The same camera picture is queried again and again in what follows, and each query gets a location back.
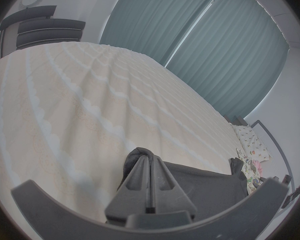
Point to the white printed pillow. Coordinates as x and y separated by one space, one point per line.
252 141

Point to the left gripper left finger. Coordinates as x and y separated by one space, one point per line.
130 196

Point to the pink garment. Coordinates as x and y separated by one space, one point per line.
257 165

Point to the black T-shirt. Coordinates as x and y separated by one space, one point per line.
205 184

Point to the bed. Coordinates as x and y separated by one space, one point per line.
90 109

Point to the black chest of drawers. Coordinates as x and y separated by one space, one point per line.
50 32

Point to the blue-green curtain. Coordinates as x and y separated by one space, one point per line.
235 59
150 19

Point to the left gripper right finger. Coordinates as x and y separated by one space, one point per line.
170 196

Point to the white printed garment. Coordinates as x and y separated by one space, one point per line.
250 177

